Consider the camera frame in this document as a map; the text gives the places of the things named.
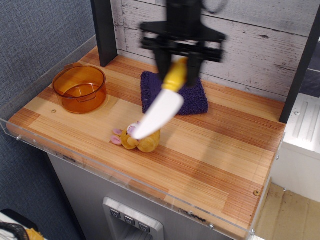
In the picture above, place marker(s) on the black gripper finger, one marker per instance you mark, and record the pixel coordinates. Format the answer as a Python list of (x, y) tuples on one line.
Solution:
[(194, 64), (163, 65)]

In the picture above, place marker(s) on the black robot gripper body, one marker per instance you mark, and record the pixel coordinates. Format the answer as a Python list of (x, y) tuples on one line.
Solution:
[(182, 34)]

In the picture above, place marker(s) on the yellow handled white toy knife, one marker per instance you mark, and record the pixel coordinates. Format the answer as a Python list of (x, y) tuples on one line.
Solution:
[(168, 102)]

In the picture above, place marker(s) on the purple rag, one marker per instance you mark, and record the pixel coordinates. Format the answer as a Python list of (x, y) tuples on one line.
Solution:
[(195, 100)]

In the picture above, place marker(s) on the orange transparent plastic pot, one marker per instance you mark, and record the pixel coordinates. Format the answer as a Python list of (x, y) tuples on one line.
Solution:
[(80, 89)]

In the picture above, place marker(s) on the yellow plush toy animal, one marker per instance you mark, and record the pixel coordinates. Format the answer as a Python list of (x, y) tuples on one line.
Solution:
[(124, 138)]

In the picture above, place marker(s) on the white ribbed appliance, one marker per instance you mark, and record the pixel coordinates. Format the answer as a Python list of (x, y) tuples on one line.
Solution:
[(297, 164)]

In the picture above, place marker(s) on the grey panel with buttons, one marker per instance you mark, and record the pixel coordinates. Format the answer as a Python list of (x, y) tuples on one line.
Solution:
[(126, 223)]

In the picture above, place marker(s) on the clear acrylic table guard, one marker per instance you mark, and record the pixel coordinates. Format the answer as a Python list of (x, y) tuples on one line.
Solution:
[(208, 167)]

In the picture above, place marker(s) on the left black frame post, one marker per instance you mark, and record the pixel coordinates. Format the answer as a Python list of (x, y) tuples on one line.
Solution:
[(104, 31)]

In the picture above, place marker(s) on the black frame post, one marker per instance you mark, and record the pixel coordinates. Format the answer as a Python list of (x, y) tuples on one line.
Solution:
[(302, 69), (104, 31)]

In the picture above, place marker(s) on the right black frame post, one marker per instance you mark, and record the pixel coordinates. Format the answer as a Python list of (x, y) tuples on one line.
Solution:
[(302, 69)]

